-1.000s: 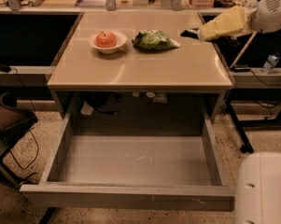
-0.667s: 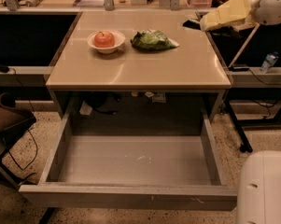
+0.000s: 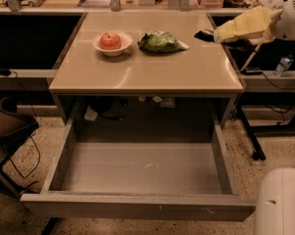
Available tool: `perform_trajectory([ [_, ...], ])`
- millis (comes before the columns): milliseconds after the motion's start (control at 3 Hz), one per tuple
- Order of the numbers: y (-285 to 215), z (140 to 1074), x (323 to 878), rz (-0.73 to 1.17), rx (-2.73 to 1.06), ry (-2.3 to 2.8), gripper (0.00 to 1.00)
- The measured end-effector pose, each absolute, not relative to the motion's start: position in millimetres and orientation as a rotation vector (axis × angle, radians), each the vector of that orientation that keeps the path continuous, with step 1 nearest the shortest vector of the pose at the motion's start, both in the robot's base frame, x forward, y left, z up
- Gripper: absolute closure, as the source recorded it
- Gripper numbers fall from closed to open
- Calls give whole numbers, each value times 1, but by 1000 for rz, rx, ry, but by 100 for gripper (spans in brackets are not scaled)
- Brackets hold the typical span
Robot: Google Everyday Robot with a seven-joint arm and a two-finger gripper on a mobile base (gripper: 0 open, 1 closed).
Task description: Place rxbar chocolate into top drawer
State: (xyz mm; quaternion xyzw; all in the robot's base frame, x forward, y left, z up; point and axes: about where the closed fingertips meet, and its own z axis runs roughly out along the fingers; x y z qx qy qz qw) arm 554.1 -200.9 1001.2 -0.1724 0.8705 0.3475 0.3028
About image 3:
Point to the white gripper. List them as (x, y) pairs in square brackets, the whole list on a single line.
[(289, 19)]

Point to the green chip bag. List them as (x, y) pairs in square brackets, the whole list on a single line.
[(161, 42)]

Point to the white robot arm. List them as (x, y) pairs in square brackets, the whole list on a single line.
[(275, 208)]

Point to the open grey drawer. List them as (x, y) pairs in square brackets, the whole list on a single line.
[(138, 169)]

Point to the black device under stick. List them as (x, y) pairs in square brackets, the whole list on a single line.
[(252, 71)]

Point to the clear water bottle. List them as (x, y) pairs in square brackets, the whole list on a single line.
[(283, 65)]

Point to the beige top cabinet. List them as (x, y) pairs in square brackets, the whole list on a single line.
[(202, 70)]

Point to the white ceramic bowl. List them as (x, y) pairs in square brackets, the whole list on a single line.
[(126, 42)]

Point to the red apple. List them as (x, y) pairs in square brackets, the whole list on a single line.
[(110, 41)]

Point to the black device on ledge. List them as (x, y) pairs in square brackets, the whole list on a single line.
[(5, 72)]

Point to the brown office chair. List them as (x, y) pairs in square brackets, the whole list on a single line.
[(15, 129)]

